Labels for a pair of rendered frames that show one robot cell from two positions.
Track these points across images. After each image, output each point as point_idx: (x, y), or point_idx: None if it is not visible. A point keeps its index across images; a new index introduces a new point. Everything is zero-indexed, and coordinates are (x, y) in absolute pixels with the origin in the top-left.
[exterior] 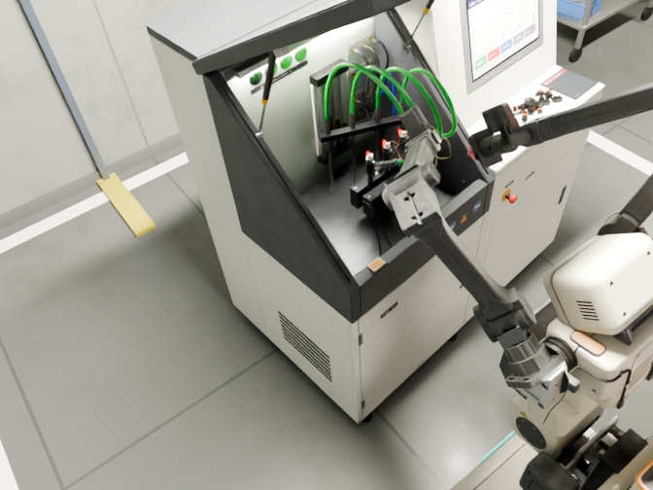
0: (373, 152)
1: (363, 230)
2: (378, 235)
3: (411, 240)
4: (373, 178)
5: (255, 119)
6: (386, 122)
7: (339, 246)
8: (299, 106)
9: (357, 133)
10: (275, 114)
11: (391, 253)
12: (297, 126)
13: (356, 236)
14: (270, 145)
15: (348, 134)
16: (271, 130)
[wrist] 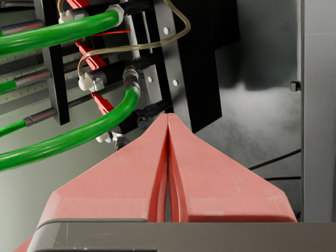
0: None
1: (236, 106)
2: (258, 102)
3: (323, 170)
4: (154, 80)
5: (13, 225)
6: (41, 9)
7: (237, 152)
8: (1, 143)
9: (61, 69)
10: (10, 190)
11: (314, 217)
12: (39, 136)
13: (237, 124)
14: (61, 180)
15: (60, 85)
16: (37, 187)
